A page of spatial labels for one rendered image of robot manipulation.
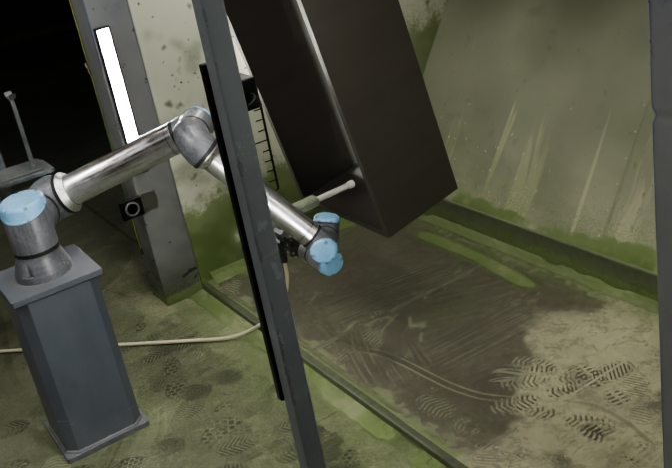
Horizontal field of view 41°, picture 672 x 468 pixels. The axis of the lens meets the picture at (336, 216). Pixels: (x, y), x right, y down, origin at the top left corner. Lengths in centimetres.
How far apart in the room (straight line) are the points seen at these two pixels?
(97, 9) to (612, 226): 219
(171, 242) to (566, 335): 177
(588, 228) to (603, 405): 91
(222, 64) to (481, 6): 275
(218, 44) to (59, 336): 155
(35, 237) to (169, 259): 113
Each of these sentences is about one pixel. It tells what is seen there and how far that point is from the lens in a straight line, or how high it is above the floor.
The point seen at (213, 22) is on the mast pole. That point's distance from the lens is 180.
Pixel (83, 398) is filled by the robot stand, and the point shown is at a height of 21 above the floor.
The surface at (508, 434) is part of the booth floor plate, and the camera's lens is 288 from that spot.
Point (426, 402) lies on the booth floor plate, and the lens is 305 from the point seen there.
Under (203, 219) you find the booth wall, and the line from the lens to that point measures 407.
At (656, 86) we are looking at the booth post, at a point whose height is 140.
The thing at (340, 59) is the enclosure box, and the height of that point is 114.
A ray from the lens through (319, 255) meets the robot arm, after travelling 295.
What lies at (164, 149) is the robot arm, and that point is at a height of 96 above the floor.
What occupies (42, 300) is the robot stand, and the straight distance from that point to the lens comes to 305.
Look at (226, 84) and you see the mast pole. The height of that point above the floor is 140.
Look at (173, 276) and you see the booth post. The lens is 409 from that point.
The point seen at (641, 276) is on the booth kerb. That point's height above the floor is 14.
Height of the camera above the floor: 182
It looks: 23 degrees down
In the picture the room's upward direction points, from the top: 11 degrees counter-clockwise
